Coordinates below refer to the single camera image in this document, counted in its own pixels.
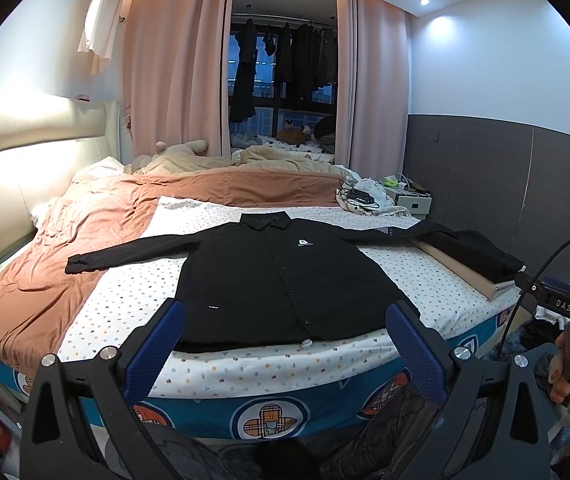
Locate orange-brown blanket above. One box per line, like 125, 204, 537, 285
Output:
0, 168, 345, 376

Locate pile of cables and cloth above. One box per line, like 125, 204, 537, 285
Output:
335, 174, 397, 217

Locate black button-up shirt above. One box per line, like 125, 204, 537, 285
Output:
65, 211, 452, 353

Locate white hanging shirt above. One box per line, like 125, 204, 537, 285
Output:
77, 0, 124, 75

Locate dark clothes hanging at window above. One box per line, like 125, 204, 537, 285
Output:
227, 18, 338, 124

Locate pink right curtain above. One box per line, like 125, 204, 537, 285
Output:
335, 0, 410, 180

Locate white pillow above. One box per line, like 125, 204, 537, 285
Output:
70, 156, 125, 184

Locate beige flat board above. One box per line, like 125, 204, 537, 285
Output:
415, 240, 515, 300

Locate beige crumpled duvet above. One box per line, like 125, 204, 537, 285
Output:
126, 145, 350, 178

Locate cream padded headboard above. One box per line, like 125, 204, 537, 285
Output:
0, 91, 120, 263

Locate blue cartoon mattress side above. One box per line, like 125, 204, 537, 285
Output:
0, 309, 508, 442

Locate white bedside table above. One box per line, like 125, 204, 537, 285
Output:
385, 186, 432, 219

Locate beige plush toy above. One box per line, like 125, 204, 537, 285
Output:
153, 139, 208, 157

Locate pink left curtain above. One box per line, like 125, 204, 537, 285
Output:
122, 0, 232, 156

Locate pink curtain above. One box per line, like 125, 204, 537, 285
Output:
122, 0, 232, 156
335, 0, 410, 180

